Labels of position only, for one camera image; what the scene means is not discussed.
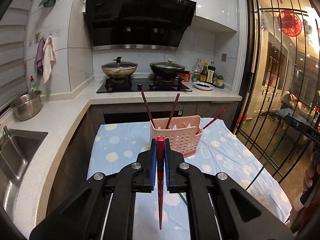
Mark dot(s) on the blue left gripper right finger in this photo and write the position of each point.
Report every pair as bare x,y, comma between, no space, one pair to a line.
167,162

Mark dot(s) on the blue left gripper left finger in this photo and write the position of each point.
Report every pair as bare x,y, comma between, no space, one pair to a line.
153,150

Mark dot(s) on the bright red chopstick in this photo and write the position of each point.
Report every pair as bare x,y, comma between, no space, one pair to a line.
160,152

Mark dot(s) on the red brown chopstick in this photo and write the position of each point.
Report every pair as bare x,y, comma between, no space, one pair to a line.
213,120

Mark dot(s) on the green chopstick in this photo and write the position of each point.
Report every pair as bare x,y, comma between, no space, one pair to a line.
282,135

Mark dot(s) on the dark red chopstick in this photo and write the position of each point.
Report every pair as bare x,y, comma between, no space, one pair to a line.
147,108

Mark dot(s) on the person's right hand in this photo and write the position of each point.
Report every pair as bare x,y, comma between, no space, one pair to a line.
310,172

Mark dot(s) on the pink perforated utensil basket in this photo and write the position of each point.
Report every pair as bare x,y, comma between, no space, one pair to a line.
184,133

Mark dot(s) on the blue polka dot tablecloth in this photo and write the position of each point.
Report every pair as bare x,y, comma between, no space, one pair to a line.
207,197

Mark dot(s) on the black gas stove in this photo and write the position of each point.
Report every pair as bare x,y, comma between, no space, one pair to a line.
129,84

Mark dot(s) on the white plate with food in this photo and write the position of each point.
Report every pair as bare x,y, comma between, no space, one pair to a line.
203,86

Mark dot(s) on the red instant noodle cup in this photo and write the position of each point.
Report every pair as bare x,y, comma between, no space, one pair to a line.
185,77

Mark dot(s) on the black wok with lid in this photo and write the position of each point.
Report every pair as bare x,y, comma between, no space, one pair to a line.
168,70

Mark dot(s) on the yellow cap sauce bottle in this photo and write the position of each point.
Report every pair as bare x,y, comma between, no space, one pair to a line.
204,73

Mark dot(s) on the teal condiment jar set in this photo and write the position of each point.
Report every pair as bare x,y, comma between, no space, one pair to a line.
218,81

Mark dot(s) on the clear oil bottle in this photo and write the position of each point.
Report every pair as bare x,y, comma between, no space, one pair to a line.
197,69

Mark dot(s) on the dark soy sauce bottle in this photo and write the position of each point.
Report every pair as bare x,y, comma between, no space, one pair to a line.
210,73

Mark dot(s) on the beige wok with lid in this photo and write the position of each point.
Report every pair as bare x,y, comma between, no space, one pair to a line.
119,69

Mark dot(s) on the red paper window decoration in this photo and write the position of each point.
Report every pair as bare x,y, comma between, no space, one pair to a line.
289,23

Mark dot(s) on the black range hood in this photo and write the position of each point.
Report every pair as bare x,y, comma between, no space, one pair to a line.
138,24

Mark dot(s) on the stainless steel bowl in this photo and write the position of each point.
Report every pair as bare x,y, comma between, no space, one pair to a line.
27,106

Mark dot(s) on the stainless steel sink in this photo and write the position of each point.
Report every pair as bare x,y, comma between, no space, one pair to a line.
15,158

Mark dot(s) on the green dish soap bottle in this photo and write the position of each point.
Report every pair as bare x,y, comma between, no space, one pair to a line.
32,84

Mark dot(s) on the white hanging towel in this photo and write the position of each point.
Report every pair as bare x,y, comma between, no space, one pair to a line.
49,58

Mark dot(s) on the purple hanging cloth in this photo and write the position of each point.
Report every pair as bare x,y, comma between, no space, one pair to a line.
38,64

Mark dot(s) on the sink faucet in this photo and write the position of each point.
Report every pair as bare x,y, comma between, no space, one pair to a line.
4,137

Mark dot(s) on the wall power outlet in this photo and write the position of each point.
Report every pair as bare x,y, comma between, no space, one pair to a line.
223,57

